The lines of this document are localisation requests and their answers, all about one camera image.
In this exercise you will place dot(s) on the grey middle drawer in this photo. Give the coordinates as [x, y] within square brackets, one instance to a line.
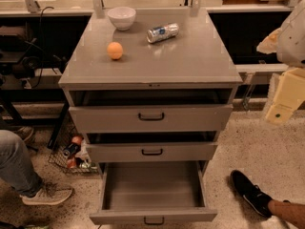
[151, 152]

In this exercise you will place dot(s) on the grey top drawer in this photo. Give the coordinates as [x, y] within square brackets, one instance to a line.
[150, 119]

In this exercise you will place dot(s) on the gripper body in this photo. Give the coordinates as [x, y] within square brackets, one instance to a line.
[293, 42]

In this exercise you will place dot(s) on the black sneaker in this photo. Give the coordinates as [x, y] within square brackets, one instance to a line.
[251, 193]

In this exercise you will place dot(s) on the bare lower leg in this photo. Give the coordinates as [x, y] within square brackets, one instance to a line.
[291, 212]

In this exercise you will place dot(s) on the black wire basket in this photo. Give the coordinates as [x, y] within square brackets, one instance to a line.
[74, 165]

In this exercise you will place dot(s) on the red apple in basket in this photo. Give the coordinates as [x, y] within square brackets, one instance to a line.
[77, 140]

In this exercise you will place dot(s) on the grey metal drawer cabinet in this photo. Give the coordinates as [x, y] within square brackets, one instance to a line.
[192, 68]

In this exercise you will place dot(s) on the silver blue soda can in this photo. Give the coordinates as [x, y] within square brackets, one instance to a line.
[161, 33]

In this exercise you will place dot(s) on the grey jeans leg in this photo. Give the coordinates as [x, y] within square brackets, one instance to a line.
[16, 167]

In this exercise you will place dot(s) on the orange fruit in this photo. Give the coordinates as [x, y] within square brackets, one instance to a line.
[115, 50]

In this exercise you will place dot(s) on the white ceramic bowl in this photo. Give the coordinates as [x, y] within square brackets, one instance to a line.
[122, 17]

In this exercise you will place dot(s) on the beige sneaker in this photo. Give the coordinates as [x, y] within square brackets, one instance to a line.
[50, 194]

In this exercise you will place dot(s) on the grey bottom drawer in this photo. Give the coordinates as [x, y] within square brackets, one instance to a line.
[152, 193]

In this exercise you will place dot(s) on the dark soda can in basket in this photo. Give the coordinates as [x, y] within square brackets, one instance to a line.
[71, 150]

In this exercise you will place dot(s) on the grey drawer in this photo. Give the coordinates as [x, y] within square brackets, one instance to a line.
[150, 119]
[151, 152]
[152, 193]

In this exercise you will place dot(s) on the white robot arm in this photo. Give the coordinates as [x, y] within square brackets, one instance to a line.
[288, 41]

